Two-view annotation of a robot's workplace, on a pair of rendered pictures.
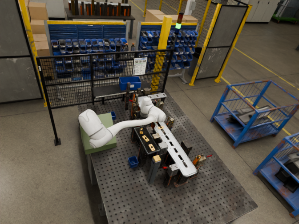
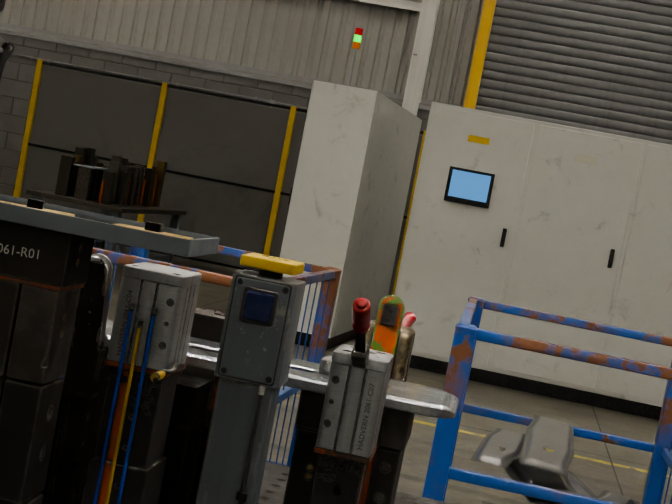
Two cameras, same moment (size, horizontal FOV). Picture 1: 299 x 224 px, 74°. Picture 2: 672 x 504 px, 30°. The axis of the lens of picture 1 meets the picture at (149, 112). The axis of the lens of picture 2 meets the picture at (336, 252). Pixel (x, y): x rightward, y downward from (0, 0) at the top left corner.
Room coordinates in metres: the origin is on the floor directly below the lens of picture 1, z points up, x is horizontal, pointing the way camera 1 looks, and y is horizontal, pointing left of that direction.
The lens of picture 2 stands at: (0.31, 0.82, 1.25)
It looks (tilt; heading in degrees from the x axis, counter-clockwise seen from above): 3 degrees down; 310
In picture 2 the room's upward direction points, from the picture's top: 11 degrees clockwise
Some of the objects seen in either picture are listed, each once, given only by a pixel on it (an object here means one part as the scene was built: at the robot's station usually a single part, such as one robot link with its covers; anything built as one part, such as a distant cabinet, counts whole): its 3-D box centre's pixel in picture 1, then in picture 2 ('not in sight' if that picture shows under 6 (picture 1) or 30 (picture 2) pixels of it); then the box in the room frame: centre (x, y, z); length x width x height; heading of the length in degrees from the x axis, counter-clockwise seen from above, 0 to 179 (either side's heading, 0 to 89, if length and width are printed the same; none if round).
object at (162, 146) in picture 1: (159, 156); (132, 432); (1.44, -0.22, 0.90); 0.13 x 0.10 x 0.41; 123
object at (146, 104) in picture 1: (147, 105); not in sight; (1.53, 0.03, 1.54); 0.13 x 0.11 x 0.16; 56
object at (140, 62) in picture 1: (139, 66); not in sight; (2.72, 0.28, 1.30); 0.23 x 0.02 x 0.31; 123
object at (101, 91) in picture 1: (122, 88); not in sight; (2.46, 0.47, 1.01); 0.90 x 0.22 x 0.03; 123
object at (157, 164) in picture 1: (153, 171); (232, 477); (1.21, -0.17, 0.92); 0.08 x 0.08 x 0.44; 33
